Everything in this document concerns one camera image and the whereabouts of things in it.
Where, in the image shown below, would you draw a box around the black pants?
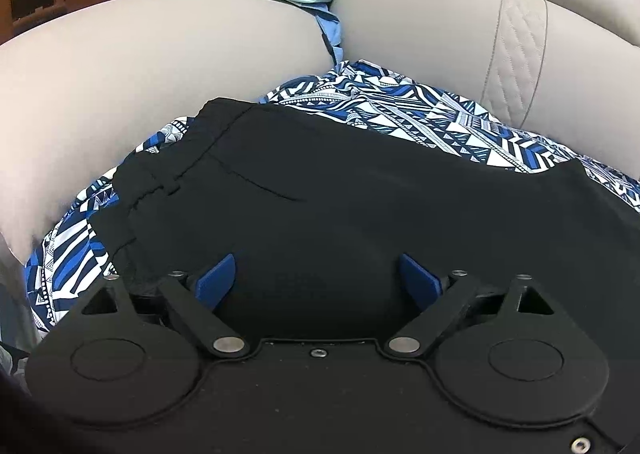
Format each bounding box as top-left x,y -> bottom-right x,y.
90,98 -> 639,442

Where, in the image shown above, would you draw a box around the beige leather sofa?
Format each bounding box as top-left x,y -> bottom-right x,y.
0,0 -> 640,265

